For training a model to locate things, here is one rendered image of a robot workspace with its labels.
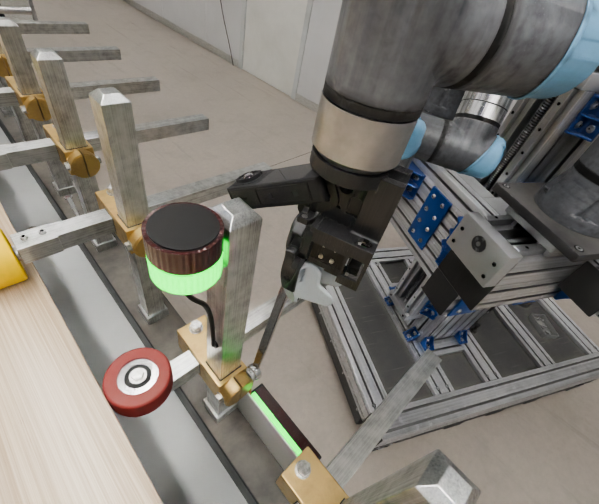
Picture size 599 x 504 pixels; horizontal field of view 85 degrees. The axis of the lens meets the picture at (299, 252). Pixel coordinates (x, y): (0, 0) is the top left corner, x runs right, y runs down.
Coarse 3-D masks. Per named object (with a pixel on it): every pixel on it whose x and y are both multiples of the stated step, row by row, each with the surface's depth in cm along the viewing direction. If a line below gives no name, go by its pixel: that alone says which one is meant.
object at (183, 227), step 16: (160, 208) 26; (176, 208) 26; (192, 208) 26; (160, 224) 24; (176, 224) 25; (192, 224) 25; (208, 224) 25; (160, 240) 23; (176, 240) 24; (192, 240) 24; (208, 240) 24; (224, 272) 30
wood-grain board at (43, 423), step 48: (0, 336) 42; (48, 336) 43; (0, 384) 38; (48, 384) 39; (96, 384) 40; (0, 432) 35; (48, 432) 36; (96, 432) 37; (0, 480) 33; (48, 480) 33; (96, 480) 34; (144, 480) 35
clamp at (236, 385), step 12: (204, 324) 52; (180, 336) 50; (192, 336) 50; (204, 336) 51; (192, 348) 49; (204, 348) 49; (204, 360) 48; (204, 372) 48; (240, 372) 48; (216, 384) 46; (228, 384) 47; (240, 384) 47; (252, 384) 49; (216, 396) 47; (228, 396) 46; (240, 396) 49
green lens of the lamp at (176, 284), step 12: (216, 264) 26; (156, 276) 25; (168, 276) 25; (180, 276) 25; (192, 276) 25; (204, 276) 26; (216, 276) 27; (168, 288) 26; (180, 288) 26; (192, 288) 26; (204, 288) 27
